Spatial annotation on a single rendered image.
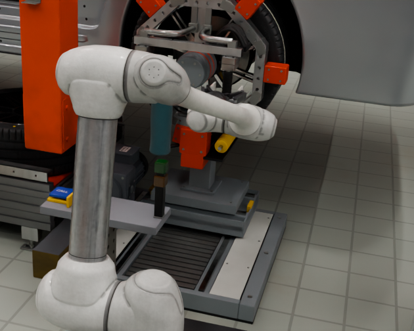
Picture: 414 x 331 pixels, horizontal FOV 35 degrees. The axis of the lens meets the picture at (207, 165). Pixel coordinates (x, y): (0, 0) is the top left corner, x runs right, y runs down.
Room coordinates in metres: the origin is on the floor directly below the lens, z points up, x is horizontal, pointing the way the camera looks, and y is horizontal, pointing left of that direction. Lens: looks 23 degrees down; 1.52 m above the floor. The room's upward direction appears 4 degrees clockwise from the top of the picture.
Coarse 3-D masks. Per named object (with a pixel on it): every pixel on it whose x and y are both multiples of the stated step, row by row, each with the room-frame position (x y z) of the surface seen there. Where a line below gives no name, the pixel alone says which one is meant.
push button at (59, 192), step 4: (56, 188) 2.16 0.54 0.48; (60, 188) 2.16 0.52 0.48; (64, 188) 2.16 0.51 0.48; (68, 188) 2.17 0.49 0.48; (52, 192) 2.12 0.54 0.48; (56, 192) 2.13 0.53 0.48; (60, 192) 2.13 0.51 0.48; (64, 192) 2.13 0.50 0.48; (68, 192) 2.13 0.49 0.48; (52, 196) 2.11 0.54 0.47; (56, 196) 2.11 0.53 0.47; (60, 196) 2.11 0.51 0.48; (64, 196) 2.10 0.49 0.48
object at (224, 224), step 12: (252, 192) 2.95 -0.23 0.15; (168, 204) 2.74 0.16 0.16; (252, 204) 2.78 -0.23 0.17; (180, 216) 2.67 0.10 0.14; (192, 216) 2.66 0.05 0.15; (204, 216) 2.64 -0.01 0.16; (216, 216) 2.68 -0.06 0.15; (228, 216) 2.67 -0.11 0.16; (240, 216) 2.66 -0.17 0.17; (252, 216) 2.81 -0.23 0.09; (204, 228) 2.64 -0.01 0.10; (216, 228) 2.63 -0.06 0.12; (228, 228) 2.62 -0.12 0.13; (240, 228) 2.60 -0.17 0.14
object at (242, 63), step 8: (216, 16) 2.89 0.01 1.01; (224, 16) 2.90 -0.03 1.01; (216, 24) 2.89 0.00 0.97; (224, 24) 2.88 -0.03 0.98; (216, 32) 2.89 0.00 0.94; (232, 32) 2.87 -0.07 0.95; (248, 40) 2.88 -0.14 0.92; (248, 56) 2.85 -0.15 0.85; (240, 64) 2.86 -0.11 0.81; (216, 80) 2.89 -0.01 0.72
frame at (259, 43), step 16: (176, 0) 2.66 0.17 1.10; (192, 0) 2.65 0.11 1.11; (208, 0) 2.63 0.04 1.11; (224, 0) 2.62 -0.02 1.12; (160, 16) 2.68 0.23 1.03; (240, 16) 2.60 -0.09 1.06; (256, 32) 2.60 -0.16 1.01; (256, 48) 2.58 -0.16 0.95; (256, 64) 2.58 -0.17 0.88; (256, 80) 2.58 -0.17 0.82; (256, 96) 2.58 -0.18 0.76; (176, 112) 2.70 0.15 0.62
